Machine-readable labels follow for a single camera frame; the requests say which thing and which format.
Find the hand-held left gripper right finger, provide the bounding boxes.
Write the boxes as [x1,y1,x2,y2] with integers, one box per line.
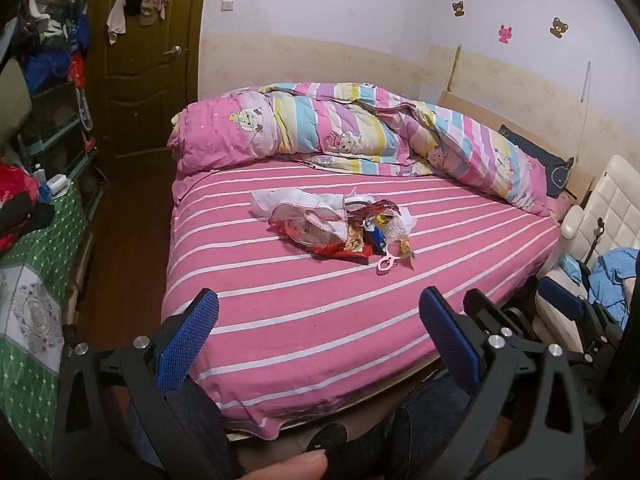
[419,286,587,480]

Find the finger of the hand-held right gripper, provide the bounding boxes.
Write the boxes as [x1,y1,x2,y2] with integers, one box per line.
[537,277,625,357]
[462,288,537,351]

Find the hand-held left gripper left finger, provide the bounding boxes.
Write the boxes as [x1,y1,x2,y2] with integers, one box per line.
[50,287,246,480]

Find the blue snack wrapper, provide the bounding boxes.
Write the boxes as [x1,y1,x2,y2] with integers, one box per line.
[367,220,389,257]

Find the person's left hand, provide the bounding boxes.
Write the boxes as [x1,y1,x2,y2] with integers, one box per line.
[239,452,329,480]

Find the blue clothes pile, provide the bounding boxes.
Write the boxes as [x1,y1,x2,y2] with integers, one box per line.
[587,247,640,330]

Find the person's right leg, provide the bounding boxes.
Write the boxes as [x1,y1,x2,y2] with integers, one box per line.
[385,372,477,467]

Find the person's leg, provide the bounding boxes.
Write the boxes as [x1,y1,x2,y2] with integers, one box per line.
[125,385,236,480]
[385,372,477,467]

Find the person's left leg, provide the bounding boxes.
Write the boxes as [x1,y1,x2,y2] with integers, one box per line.
[125,385,236,480]

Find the pink striped bed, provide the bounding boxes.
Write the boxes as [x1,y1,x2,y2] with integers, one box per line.
[162,157,563,441]

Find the white padded chair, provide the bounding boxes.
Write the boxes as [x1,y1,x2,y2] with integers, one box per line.
[534,154,640,348]

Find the red snack wrapper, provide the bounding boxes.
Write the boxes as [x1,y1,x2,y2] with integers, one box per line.
[280,222,374,264]

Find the dark blue pillow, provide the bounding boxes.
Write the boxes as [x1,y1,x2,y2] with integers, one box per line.
[497,124,576,198]

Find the green patterned tablecloth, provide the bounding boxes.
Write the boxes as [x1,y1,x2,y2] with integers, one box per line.
[0,180,97,466]

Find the wooden bed headboard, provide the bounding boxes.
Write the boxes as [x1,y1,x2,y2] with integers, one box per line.
[439,89,596,206]

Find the black cloth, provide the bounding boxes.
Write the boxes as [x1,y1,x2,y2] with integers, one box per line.
[0,194,57,253]

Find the pastel striped cartoon quilt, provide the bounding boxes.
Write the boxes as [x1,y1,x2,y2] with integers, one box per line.
[167,81,558,218]

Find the red bag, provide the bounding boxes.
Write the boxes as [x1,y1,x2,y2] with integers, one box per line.
[0,162,41,253]

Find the brown wooden door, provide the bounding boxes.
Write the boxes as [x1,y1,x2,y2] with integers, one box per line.
[87,0,211,161]

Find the dark shelf unit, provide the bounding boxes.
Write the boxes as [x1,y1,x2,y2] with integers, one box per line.
[22,80,107,223]

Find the white hanging cloth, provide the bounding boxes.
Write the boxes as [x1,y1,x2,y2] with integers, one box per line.
[106,0,127,44]

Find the beige cap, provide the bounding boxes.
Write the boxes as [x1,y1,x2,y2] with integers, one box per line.
[138,0,161,27]

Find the pile of hanging clothes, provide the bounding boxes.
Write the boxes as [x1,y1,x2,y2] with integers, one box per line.
[15,0,93,93]

